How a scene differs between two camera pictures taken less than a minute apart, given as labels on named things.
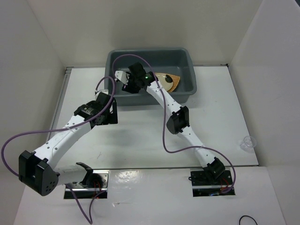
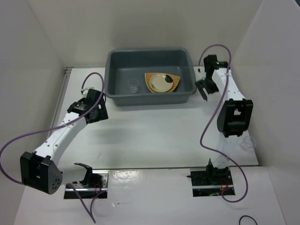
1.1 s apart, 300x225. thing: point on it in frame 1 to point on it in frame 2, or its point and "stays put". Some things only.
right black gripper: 128,88 to 201,84
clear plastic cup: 249,142 stays put
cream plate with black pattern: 165,80 stays put
